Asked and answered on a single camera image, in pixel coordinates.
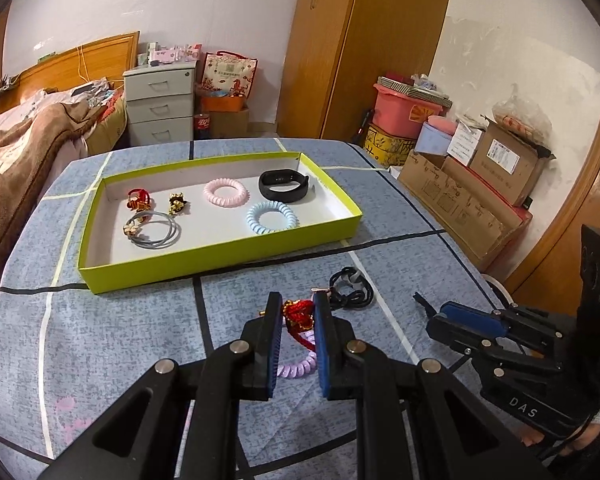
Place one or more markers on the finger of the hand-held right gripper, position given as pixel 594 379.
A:
pixel 452 335
pixel 475 321

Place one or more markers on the green shallow cardboard box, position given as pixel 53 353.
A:
pixel 205 270

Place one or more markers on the labelled cardboard box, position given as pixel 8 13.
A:
pixel 500 160

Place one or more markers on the large open cardboard box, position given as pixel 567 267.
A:
pixel 455 205

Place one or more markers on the orange box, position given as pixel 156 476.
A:
pixel 222 104

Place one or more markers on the red soda can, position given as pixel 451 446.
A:
pixel 202 127

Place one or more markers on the wooden door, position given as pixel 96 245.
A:
pixel 570 220

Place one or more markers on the light blue tin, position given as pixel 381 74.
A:
pixel 432 140

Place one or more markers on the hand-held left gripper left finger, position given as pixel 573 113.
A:
pixel 275 355

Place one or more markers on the power strip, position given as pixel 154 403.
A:
pixel 5 86

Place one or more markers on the large wooden wardrobe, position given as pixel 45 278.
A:
pixel 360 35

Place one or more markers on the small brown cardboard box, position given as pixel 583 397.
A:
pixel 230 122

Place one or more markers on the clear plastic bag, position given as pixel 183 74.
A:
pixel 522 110

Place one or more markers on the bed with brown blanket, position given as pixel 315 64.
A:
pixel 20 150

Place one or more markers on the wooden headboard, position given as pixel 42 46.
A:
pixel 105 52

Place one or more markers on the pink storage bin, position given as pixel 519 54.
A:
pixel 395 112

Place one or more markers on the person's right hand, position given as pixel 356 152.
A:
pixel 532 440

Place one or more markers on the yellow patterned box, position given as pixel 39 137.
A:
pixel 385 145

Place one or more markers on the red gift bag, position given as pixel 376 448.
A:
pixel 230 75

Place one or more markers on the white carton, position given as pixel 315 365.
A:
pixel 465 142

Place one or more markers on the black wristband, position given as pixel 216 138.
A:
pixel 300 187

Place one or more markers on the grey drawer cabinet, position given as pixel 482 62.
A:
pixel 160 110

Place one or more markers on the pink boxes on cabinet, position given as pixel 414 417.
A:
pixel 172 54

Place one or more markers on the striped tray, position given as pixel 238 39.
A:
pixel 415 91

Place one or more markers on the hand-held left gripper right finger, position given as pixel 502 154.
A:
pixel 322 350

